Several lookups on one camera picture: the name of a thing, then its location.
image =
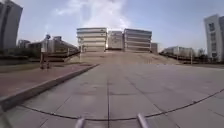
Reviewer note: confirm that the wide stone stairs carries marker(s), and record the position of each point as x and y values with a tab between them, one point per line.
123	57

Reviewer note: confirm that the grey paved plaza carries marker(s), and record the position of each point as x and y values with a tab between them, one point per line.
133	86

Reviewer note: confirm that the pale terraced building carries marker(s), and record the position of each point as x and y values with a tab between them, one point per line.
91	39

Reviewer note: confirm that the small building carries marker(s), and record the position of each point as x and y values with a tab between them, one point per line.
154	47

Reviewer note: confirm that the low sloped-roof building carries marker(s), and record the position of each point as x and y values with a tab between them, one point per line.
61	46

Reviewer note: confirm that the robot's own part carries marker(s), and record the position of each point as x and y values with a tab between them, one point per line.
80	123
142	121

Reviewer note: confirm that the person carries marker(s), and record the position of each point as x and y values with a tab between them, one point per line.
44	51

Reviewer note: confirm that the low pale building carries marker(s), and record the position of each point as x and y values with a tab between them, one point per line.
180	51

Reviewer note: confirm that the grey stone kerb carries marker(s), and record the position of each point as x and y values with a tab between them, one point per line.
43	87

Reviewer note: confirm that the red paved path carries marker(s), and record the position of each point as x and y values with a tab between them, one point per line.
30	78

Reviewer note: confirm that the white tall building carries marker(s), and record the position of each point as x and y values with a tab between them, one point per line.
215	36

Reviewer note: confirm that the tall grey tower building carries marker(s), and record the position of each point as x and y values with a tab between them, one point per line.
10	26

